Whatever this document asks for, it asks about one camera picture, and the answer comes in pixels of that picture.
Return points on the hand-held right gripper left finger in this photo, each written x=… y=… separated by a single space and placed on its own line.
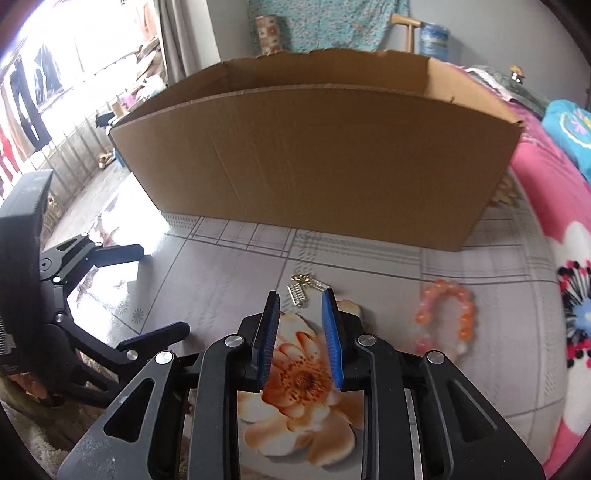
x=268 y=344

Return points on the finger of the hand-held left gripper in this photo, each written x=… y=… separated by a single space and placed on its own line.
x=115 y=256
x=152 y=344

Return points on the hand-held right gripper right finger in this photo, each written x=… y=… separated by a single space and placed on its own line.
x=332 y=344

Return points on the small silver spring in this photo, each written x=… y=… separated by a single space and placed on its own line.
x=321 y=285
x=298 y=295

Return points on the brown cardboard box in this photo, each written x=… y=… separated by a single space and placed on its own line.
x=323 y=161

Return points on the floral tablecloth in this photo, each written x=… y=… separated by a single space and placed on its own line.
x=207 y=277

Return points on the tan shoes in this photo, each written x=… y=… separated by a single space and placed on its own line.
x=104 y=160

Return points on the small blue bin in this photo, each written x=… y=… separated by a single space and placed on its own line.
x=118 y=159

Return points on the grey panel railing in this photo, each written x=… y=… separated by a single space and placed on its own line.
x=69 y=157

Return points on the hanging red garment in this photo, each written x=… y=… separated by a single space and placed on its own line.
x=5 y=157

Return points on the hanging dark trousers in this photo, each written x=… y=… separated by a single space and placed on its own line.
x=27 y=106

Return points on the pile of cardboard scraps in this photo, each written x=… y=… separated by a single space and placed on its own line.
x=150 y=64

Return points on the hanging dark jacket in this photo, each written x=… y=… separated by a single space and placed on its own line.
x=48 y=69

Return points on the grey curtain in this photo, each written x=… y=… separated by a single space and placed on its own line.
x=175 y=41

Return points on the pink floral blanket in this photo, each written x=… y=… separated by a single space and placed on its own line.
x=554 y=198

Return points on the patterned cylinder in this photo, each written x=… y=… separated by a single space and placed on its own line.
x=268 y=34

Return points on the teal pillow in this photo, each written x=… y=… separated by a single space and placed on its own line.
x=570 y=134

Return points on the teal floral cloth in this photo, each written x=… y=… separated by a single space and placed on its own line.
x=332 y=23

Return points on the blue water bottle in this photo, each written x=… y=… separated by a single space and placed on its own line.
x=435 y=40

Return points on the wooden chair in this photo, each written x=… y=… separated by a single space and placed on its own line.
x=406 y=32

